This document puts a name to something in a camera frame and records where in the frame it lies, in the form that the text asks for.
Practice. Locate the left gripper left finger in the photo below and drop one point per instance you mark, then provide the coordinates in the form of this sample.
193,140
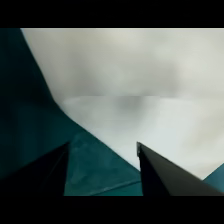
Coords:
43,173

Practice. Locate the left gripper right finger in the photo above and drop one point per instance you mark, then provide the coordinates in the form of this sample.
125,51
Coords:
166,176

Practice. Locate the white garment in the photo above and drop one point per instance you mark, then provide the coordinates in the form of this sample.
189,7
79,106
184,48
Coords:
140,83

